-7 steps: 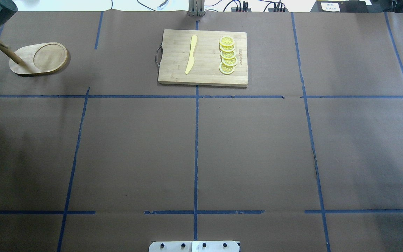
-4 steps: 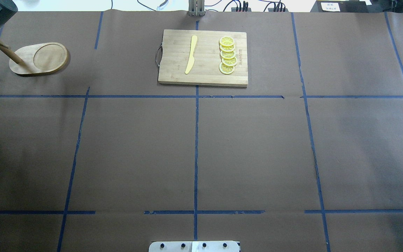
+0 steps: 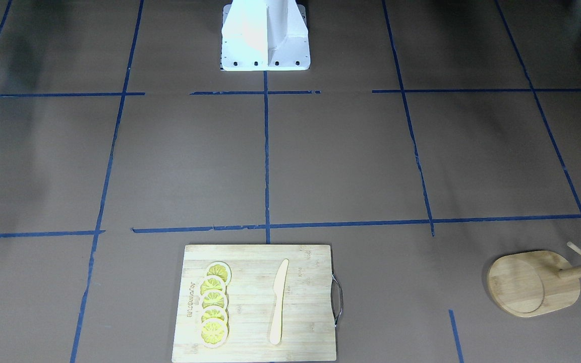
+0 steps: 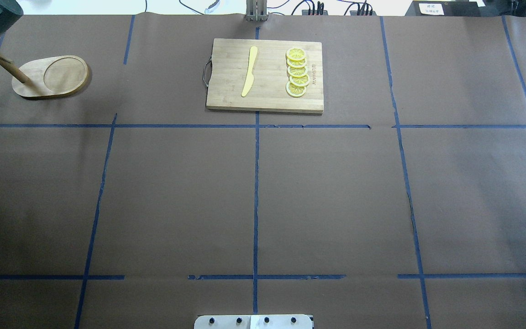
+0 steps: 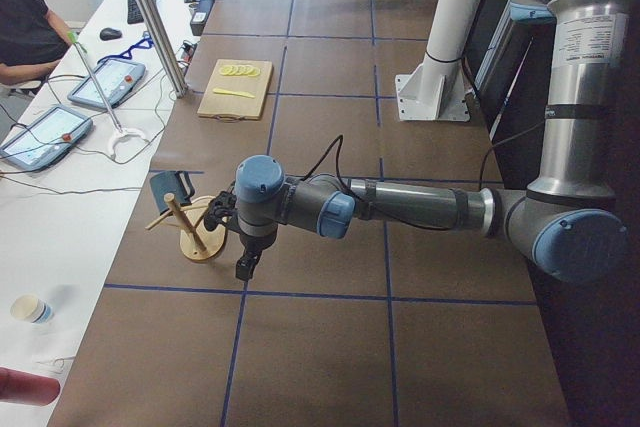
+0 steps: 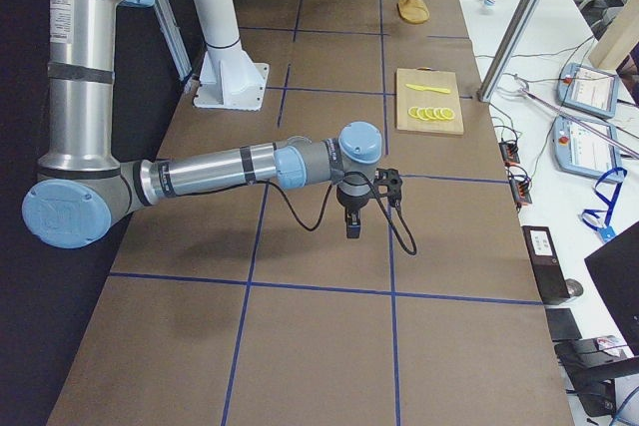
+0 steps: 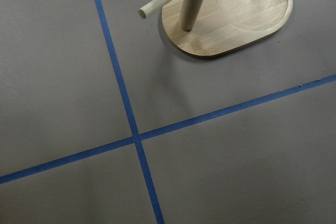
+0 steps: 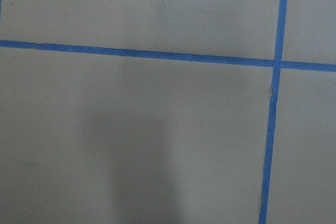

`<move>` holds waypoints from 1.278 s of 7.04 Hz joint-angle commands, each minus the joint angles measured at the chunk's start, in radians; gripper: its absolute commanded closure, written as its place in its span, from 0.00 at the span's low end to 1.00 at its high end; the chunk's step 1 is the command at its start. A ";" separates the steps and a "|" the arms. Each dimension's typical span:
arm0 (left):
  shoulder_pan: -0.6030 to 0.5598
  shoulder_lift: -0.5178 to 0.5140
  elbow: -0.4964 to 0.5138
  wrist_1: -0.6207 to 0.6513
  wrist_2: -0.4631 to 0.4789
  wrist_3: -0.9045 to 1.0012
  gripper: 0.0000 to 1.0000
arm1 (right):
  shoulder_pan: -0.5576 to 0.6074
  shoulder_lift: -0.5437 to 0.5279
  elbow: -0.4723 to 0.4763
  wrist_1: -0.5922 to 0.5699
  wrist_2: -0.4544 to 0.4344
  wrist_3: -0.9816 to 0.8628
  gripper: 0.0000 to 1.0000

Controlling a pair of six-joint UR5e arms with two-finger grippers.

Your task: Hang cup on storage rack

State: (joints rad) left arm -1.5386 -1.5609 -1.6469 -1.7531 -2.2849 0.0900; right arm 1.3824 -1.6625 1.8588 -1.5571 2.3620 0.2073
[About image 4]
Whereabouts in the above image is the yellow plastic knife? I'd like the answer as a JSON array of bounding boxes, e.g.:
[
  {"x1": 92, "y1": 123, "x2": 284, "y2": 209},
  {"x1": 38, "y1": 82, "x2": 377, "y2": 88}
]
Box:
[{"x1": 241, "y1": 46, "x2": 258, "y2": 97}]

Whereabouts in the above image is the lemon slice three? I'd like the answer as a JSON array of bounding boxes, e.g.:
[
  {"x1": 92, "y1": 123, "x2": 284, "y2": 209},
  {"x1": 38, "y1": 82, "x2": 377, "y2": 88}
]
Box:
[{"x1": 287, "y1": 65, "x2": 308, "y2": 78}]

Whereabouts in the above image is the black box with label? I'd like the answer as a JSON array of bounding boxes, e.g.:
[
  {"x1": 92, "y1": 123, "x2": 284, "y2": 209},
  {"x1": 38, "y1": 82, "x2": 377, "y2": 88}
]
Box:
[{"x1": 405, "y1": 0, "x2": 481, "y2": 17}]

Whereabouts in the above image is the aluminium frame post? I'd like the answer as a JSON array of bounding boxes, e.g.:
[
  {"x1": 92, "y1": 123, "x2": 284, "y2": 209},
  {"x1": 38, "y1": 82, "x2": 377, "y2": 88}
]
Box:
[{"x1": 246, "y1": 0, "x2": 269, "y2": 21}]

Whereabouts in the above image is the lemon slice two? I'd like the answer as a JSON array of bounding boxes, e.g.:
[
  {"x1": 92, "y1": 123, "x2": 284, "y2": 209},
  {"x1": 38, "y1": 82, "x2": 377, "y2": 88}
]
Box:
[{"x1": 286, "y1": 58, "x2": 307, "y2": 69}]

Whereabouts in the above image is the bamboo cutting board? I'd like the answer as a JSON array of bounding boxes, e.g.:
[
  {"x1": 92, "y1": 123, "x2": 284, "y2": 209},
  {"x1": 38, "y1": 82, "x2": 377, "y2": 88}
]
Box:
[{"x1": 206, "y1": 39, "x2": 324, "y2": 115}]

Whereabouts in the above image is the wooden cup rack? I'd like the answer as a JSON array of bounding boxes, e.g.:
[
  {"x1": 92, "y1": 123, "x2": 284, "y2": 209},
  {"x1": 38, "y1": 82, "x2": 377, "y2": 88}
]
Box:
[{"x1": 0, "y1": 52, "x2": 90, "y2": 100}]

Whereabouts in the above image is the lemon slice four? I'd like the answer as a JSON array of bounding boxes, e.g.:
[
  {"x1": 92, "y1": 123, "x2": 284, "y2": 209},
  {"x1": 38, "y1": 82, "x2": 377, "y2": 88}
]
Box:
[{"x1": 289, "y1": 74, "x2": 310, "y2": 87}]

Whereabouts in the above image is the lemon slice one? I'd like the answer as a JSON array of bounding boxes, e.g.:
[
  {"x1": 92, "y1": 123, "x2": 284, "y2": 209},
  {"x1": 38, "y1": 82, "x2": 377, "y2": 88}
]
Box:
[{"x1": 285, "y1": 47, "x2": 307, "y2": 62}]

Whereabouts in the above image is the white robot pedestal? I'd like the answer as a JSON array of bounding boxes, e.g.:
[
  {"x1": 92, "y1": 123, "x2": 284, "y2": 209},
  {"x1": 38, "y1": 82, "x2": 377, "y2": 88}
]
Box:
[{"x1": 194, "y1": 314, "x2": 315, "y2": 329}]

